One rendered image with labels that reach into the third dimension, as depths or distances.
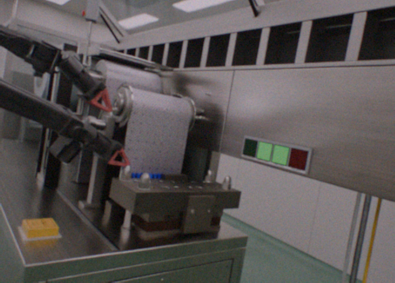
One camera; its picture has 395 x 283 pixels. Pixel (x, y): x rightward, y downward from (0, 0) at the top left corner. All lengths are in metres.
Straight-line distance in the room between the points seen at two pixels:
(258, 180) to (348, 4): 3.29
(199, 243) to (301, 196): 2.83
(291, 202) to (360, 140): 2.98
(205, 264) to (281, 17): 0.78
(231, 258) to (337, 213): 2.52
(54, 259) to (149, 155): 0.46
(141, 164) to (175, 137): 0.16
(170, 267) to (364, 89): 0.67
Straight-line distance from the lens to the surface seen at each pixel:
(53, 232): 0.90
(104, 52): 1.34
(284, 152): 0.96
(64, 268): 0.81
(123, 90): 1.08
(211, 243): 1.01
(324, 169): 0.90
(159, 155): 1.12
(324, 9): 1.01
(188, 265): 0.99
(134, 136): 1.06
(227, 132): 1.13
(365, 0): 0.96
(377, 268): 3.46
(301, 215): 3.75
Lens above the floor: 1.25
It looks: 3 degrees down
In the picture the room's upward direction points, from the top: 10 degrees clockwise
